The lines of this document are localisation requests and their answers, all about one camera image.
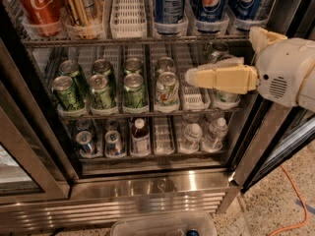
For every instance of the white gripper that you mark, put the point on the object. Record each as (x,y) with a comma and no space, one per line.
(281,70)

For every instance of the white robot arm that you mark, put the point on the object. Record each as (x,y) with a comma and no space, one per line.
(284,70)

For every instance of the white 7up can middle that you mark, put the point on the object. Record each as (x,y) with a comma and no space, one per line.
(227,56)

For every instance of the white 7up can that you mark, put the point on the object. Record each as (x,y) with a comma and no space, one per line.
(213,51)
(227,56)
(226,97)

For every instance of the white 7up can back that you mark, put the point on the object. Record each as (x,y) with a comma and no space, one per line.
(213,51)

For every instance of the white 7up can front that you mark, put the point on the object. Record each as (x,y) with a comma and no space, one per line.
(226,97)

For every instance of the white empty tray middle shelf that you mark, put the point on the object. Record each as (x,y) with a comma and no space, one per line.
(192,98)

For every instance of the white empty tray shelf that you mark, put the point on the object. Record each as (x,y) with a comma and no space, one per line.
(164,144)
(192,98)

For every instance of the white diet can back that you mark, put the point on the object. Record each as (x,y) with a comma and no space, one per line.
(164,64)

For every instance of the white diet can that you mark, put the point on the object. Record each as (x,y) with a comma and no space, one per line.
(164,64)
(167,89)

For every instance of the white diet can front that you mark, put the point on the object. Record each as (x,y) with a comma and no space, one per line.
(167,89)

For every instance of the green can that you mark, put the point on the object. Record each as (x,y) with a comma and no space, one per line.
(133,66)
(74,70)
(135,95)
(67,94)
(101,92)
(104,67)

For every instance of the white empty can tray top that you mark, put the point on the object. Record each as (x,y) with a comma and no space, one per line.
(128,19)

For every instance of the white empty tray bottom shelf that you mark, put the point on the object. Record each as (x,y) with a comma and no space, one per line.
(164,144)

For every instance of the stainless steel fridge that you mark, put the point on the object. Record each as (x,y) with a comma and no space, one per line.
(55,186)

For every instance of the green can back left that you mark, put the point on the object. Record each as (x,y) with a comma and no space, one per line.
(74,70)

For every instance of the gold soda can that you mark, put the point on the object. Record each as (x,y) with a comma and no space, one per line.
(84,18)

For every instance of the green can front left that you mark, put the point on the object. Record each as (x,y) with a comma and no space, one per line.
(67,94)

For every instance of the red coca-cola can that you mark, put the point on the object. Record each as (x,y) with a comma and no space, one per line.
(44,14)

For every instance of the clear water bottle right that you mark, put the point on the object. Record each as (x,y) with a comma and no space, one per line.
(214,136)

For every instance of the clear water bottle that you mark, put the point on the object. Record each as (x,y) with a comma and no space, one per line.
(214,136)
(191,137)

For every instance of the clear water bottle left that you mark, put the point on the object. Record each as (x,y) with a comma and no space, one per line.
(191,137)

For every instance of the dark drink bottle white cap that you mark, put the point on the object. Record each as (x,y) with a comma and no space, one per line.
(141,138)

